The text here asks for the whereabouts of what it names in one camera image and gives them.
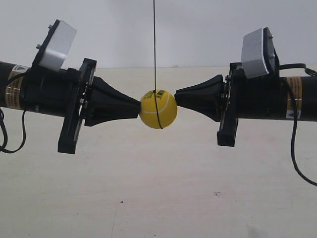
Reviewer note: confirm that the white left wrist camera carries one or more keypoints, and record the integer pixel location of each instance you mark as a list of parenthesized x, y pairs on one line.
[(54, 50)]

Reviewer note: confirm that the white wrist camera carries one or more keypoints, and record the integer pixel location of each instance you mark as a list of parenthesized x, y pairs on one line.
[(258, 56), (54, 50)]

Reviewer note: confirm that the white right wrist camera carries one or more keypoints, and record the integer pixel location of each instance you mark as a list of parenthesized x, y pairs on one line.
[(258, 56)]

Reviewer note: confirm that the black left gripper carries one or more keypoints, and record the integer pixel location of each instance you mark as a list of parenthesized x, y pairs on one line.
[(62, 93)]

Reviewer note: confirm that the yellow tennis ball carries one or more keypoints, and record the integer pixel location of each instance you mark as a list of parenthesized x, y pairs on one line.
[(158, 109)]

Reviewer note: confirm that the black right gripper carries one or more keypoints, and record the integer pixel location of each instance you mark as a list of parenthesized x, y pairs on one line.
[(254, 98)]

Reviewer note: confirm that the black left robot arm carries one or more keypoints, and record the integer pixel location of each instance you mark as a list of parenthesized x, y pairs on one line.
[(11, 79)]

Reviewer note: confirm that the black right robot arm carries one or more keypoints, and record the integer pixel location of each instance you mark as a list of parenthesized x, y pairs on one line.
[(299, 90)]

